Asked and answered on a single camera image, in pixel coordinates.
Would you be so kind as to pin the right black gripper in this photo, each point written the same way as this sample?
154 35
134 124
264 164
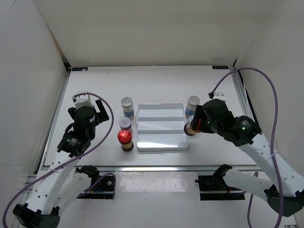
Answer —
199 113

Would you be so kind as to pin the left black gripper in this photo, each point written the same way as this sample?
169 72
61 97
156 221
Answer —
101 116

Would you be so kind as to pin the red-lid sauce jar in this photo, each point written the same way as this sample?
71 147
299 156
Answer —
192 127
125 139

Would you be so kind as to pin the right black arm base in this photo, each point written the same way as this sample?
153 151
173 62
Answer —
213 188

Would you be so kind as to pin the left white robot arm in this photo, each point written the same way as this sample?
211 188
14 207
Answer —
45 206

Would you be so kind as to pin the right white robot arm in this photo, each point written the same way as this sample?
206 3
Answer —
284 188

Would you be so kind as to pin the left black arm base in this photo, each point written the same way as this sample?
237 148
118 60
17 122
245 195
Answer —
102 186

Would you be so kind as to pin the right silver-lid shaker bottle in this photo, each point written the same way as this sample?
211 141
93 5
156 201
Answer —
193 101

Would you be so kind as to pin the silver-lid shaker bottle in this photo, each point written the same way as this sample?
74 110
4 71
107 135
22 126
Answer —
127 106
193 101

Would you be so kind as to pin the left silver-lid shaker bottle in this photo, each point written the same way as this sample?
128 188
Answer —
127 106

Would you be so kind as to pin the left white-lid small jar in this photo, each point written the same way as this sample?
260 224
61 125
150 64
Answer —
126 124

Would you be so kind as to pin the white plastic organizer tray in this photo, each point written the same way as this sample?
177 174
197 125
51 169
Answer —
160 127

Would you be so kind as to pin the left black table label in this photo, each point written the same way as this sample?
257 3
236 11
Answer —
79 69

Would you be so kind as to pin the black table label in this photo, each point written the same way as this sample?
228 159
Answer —
79 69
220 67

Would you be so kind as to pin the right black table label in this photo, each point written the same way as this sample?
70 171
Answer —
220 67

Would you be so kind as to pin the left aluminium rail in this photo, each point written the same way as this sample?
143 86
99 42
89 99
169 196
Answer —
53 124

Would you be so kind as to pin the aluminium rail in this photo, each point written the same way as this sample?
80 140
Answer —
166 168
53 124
243 96

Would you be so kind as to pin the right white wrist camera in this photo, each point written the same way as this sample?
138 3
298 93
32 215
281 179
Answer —
217 95

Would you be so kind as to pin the right aluminium rail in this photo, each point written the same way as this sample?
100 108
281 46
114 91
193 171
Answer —
243 96

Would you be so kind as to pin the front aluminium rail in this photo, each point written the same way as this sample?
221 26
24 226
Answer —
166 168

